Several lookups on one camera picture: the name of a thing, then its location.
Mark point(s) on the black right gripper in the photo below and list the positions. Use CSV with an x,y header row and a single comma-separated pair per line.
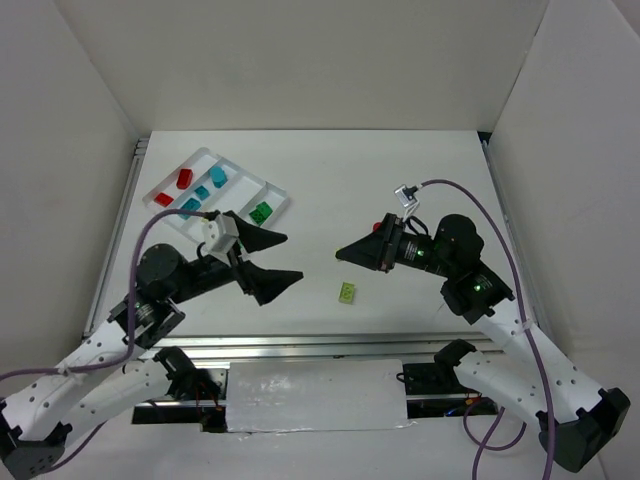
x,y
388,243

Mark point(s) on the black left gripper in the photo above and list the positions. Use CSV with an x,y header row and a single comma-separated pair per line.
x,y
240,261

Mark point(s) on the yellow green lego brick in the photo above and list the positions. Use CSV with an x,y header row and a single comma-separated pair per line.
x,y
347,293

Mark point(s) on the small dark green lego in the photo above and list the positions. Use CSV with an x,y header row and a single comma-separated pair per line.
x,y
261,213

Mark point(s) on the blue stack lego brick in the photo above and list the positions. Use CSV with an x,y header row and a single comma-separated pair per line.
x,y
190,205

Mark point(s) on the red stack lego brick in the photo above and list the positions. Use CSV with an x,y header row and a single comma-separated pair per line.
x,y
164,200

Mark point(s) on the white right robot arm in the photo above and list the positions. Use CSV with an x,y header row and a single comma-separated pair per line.
x,y
575,416

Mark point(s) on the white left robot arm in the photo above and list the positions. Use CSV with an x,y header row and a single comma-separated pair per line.
x,y
108,373

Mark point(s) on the white divided sorting tray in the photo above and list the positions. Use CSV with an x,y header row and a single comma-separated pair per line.
x,y
242,192

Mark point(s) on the silver foil tape sheet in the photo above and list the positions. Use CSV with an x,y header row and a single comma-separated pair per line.
x,y
315,396

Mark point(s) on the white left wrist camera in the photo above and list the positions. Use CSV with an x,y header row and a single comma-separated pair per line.
x,y
220,235

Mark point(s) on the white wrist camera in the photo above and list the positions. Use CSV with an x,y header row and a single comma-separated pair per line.
x,y
220,235
406,195

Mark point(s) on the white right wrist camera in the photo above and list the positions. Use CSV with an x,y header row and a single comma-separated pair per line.
x,y
406,195

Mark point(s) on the aluminium front rail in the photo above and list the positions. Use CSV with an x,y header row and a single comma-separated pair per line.
x,y
210,349

